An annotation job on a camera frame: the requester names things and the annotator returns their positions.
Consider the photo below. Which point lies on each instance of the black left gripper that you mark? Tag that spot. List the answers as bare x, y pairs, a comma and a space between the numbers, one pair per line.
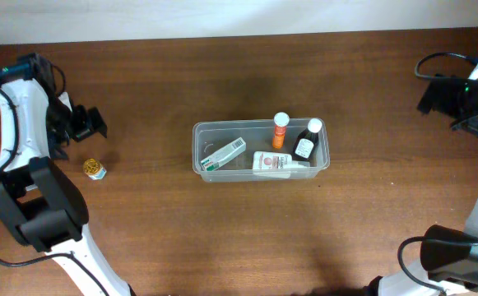
79, 124

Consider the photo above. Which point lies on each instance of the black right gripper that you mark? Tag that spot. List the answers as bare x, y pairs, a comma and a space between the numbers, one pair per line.
434, 97

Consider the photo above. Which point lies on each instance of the small gold lid jar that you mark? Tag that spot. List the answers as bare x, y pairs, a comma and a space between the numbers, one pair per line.
94, 169

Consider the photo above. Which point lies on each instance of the white Panadol medicine box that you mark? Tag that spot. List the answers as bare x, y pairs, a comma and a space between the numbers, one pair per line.
224, 155

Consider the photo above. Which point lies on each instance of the dark syrup bottle white cap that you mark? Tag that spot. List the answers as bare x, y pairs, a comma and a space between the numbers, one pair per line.
307, 140

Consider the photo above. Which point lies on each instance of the orange tube white cap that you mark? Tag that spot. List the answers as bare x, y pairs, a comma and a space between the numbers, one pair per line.
281, 121

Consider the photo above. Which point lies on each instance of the white lotion bottle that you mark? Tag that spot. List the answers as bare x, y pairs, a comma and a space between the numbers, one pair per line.
275, 165

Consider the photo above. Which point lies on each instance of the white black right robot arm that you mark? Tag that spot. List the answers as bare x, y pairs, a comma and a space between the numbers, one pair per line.
443, 261

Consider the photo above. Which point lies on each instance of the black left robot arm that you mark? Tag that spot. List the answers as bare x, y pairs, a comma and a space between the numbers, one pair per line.
39, 204

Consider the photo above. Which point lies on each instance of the clear plastic container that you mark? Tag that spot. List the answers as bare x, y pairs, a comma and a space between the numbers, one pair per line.
209, 137

